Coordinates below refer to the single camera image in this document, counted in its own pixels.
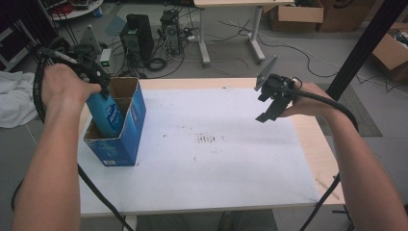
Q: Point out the white cloth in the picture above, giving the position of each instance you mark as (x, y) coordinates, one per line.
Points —
(16, 96)

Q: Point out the round white table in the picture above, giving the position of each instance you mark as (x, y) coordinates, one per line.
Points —
(80, 12)

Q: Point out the black metal stand post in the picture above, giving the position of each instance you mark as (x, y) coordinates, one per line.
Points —
(365, 45)

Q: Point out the grey floor mat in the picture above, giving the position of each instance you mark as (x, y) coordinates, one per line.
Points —
(362, 118)

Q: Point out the black computer tower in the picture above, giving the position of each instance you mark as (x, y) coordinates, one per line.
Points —
(170, 32)

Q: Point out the black tripod base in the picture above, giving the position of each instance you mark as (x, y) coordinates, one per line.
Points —
(344, 218)

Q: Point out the open brown cardboard box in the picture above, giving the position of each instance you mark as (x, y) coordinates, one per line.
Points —
(391, 54)

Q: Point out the person's left hand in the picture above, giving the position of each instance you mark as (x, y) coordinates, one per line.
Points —
(62, 89)

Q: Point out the blue cardboard box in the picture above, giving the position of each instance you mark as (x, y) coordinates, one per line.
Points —
(128, 134)

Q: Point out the white power strip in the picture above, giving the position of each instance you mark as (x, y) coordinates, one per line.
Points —
(191, 38)

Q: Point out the small brown cardboard box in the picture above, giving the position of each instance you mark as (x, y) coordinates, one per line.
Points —
(295, 17)

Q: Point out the white-legged wooden desk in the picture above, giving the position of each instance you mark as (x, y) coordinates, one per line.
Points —
(203, 32)

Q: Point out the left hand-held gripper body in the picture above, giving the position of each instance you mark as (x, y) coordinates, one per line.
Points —
(93, 65)

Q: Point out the person's grey trousers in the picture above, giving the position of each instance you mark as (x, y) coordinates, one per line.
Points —
(192, 223)

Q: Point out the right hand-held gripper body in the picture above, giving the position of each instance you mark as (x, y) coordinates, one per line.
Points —
(279, 88)

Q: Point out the dark metal rack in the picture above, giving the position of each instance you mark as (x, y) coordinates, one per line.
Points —
(19, 32)

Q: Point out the white board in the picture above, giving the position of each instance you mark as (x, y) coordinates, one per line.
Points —
(208, 179)

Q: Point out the large brown cardboard box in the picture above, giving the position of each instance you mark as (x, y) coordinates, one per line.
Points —
(346, 14)

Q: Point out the blue bottle with white cap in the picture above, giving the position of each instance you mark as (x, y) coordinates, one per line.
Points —
(106, 117)

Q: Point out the thin wooden stick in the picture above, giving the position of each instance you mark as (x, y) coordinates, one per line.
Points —
(325, 186)

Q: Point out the person's right hand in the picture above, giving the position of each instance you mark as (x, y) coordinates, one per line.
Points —
(311, 106)

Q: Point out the white box with green light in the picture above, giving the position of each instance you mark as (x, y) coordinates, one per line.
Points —
(106, 59)

